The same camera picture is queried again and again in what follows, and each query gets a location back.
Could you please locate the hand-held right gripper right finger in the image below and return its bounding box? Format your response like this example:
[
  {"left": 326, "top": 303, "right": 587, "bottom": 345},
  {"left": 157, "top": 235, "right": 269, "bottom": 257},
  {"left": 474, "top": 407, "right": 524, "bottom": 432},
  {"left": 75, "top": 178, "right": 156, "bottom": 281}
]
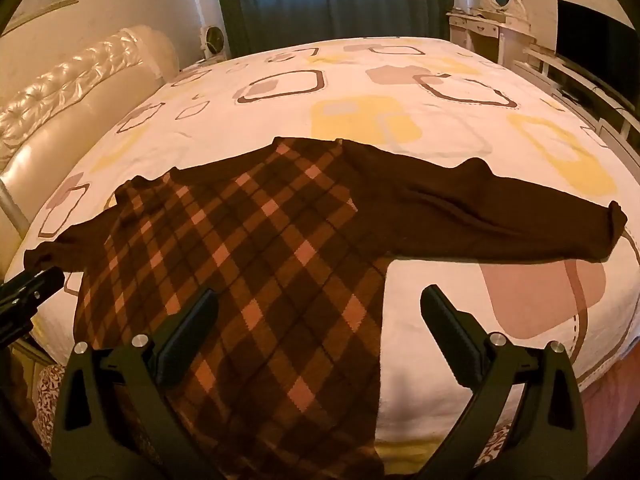
[{"left": 420, "top": 284, "right": 593, "bottom": 480}]

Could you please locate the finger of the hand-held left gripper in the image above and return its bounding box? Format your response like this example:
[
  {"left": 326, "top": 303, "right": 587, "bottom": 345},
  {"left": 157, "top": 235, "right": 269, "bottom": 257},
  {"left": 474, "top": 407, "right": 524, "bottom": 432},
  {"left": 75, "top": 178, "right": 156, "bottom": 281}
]
[{"left": 0, "top": 266, "right": 66, "bottom": 345}]

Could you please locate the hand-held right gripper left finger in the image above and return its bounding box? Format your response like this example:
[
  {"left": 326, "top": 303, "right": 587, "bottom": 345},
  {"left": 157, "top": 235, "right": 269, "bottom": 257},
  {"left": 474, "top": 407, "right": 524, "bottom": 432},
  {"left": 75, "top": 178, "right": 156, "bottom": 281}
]
[{"left": 50, "top": 287, "right": 223, "bottom": 480}]

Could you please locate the brown argyle knit sweater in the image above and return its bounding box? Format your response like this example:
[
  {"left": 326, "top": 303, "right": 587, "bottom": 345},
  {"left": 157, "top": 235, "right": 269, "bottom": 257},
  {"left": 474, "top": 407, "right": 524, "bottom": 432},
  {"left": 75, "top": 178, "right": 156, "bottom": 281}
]
[{"left": 22, "top": 136, "right": 628, "bottom": 480}]

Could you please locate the person's patterned clothing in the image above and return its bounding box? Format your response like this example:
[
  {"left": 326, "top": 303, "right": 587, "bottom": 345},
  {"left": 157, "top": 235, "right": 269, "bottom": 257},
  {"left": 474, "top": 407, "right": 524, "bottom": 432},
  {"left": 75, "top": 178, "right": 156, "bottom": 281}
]
[{"left": 32, "top": 365, "right": 68, "bottom": 443}]

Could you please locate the cream tufted headboard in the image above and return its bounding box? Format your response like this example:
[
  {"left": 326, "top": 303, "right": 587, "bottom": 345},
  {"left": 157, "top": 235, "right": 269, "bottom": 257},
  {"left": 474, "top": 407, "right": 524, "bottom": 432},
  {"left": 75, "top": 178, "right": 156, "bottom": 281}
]
[{"left": 0, "top": 25, "right": 181, "bottom": 281}]

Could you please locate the white television stand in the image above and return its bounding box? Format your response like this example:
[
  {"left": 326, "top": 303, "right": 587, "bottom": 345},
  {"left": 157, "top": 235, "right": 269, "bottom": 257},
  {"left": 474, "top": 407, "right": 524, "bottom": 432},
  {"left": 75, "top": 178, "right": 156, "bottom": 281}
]
[{"left": 512, "top": 42, "right": 640, "bottom": 146}]

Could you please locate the white dressing table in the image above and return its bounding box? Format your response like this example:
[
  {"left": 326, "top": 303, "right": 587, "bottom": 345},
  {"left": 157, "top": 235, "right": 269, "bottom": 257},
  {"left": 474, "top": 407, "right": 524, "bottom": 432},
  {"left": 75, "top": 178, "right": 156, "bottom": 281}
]
[{"left": 446, "top": 7, "right": 533, "bottom": 66}]

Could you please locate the round white bedside device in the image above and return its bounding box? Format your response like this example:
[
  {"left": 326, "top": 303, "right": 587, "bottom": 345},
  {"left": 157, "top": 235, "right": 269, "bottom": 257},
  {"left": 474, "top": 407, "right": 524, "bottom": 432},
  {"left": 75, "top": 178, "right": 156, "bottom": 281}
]
[{"left": 200, "top": 24, "right": 228, "bottom": 58}]

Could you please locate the black flat television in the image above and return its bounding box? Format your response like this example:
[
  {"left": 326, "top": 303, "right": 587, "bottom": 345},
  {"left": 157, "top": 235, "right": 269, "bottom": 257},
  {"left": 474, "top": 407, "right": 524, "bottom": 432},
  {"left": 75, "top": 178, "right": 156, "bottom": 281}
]
[{"left": 556, "top": 0, "right": 640, "bottom": 93}]

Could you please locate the dark blue curtain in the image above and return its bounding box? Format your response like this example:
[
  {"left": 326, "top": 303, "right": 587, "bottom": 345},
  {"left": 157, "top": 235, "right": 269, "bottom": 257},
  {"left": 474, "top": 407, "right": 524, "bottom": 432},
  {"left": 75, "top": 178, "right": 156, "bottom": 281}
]
[{"left": 212, "top": 0, "right": 456, "bottom": 58}]

